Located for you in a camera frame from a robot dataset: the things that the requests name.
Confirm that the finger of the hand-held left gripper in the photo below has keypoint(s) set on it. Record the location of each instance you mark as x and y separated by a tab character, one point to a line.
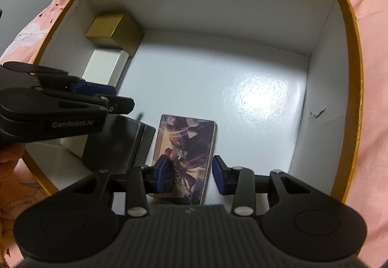
94	88
121	104

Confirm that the orange cardboard box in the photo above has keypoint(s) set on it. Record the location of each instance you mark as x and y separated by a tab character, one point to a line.
212	74

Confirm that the white box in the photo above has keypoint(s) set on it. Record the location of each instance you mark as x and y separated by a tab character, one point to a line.
103	65

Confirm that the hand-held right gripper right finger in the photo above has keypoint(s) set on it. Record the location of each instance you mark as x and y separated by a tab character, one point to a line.
219	175

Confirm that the gold box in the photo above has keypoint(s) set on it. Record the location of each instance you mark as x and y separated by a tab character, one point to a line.
112	28

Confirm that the pink printed blanket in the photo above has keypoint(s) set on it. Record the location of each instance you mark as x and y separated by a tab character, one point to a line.
374	74

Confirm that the dark grey box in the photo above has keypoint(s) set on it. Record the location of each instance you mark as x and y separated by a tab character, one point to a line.
121	140

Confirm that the person's left hand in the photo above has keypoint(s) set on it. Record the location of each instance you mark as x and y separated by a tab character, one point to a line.
7	162

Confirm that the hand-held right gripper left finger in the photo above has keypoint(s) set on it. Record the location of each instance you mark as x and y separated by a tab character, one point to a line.
163	172

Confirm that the dark printed card box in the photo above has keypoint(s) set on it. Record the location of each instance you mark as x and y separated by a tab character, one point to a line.
188	146

